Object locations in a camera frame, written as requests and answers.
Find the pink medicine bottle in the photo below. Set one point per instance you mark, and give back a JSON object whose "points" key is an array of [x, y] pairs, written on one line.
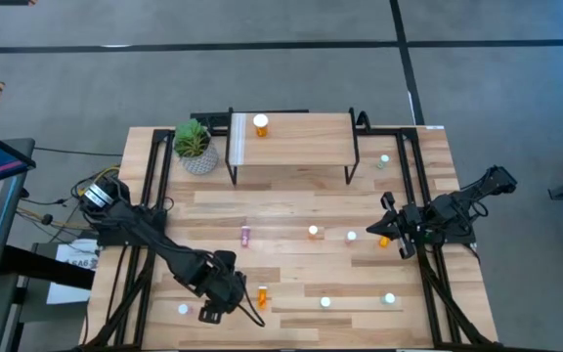
{"points": [[184, 309], [350, 237], [245, 236]]}

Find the large orange medicine bottle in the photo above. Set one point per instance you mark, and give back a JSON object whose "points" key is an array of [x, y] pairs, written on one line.
{"points": [[261, 124]]}

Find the potted succulent plant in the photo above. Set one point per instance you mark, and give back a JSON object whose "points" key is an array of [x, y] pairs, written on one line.
{"points": [[198, 156]]}

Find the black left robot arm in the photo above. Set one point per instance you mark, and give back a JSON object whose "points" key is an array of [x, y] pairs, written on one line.
{"points": [[135, 220]]}

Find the small orange medicine bottle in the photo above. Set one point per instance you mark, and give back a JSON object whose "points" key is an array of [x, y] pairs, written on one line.
{"points": [[262, 297], [313, 231], [384, 241]]}

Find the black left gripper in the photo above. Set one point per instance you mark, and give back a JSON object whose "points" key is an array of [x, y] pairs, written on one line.
{"points": [[218, 281]]}

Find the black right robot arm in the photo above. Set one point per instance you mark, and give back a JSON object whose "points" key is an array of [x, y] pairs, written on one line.
{"points": [[462, 200]]}

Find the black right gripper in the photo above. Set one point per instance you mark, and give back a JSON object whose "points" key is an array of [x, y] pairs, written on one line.
{"points": [[419, 220]]}

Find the white paper sheet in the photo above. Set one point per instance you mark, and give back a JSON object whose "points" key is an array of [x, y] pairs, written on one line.
{"points": [[66, 288]]}

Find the white sticker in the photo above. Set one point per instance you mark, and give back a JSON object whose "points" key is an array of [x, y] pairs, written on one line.
{"points": [[435, 127]]}

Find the green medicine bottle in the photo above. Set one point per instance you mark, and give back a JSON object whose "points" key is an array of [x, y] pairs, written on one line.
{"points": [[325, 302], [383, 161], [389, 298]]}

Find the black aluminium rig frame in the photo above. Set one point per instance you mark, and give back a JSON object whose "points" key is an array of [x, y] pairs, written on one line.
{"points": [[163, 132]]}

